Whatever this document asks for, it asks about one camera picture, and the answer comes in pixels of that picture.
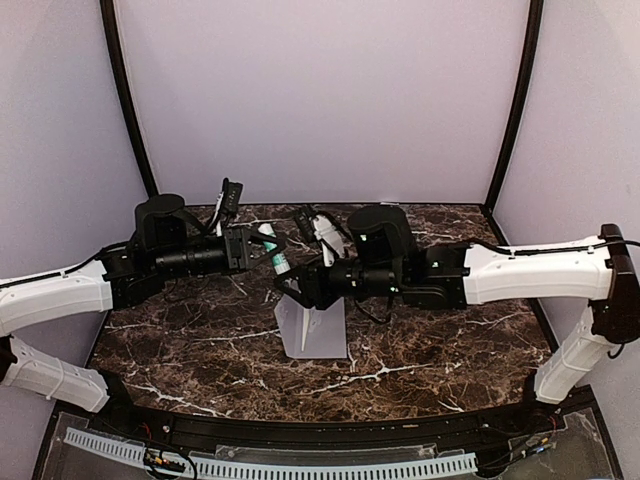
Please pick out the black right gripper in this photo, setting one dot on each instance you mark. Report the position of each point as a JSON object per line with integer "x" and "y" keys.
{"x": 314, "y": 293}

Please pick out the cream lined letter paper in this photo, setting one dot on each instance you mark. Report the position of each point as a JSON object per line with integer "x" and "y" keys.
{"x": 306, "y": 317}

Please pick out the white slotted cable duct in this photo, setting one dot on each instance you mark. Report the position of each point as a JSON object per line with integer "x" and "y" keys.
{"x": 234, "y": 462}

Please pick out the grey paper envelope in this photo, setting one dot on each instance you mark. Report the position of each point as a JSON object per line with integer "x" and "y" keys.
{"x": 326, "y": 338}

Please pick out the black corner post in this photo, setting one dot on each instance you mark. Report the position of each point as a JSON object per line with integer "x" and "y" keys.
{"x": 124, "y": 93}
{"x": 521, "y": 89}

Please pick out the black right corner post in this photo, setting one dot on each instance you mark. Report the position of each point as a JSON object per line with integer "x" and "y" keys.
{"x": 521, "y": 89}

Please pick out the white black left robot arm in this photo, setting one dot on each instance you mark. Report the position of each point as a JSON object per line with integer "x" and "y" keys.
{"x": 168, "y": 243}

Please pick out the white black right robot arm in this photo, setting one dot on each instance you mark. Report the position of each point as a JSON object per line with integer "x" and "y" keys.
{"x": 389, "y": 264}

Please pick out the black front frame rail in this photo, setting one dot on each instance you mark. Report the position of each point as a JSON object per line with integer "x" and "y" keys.
{"x": 482, "y": 429}

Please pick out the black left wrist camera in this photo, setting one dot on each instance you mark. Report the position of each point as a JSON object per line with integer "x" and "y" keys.
{"x": 227, "y": 206}

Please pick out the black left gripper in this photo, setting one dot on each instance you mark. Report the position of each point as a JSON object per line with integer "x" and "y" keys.
{"x": 238, "y": 248}

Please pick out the black left corner post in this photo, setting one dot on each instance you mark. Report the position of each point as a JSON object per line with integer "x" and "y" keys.
{"x": 124, "y": 93}

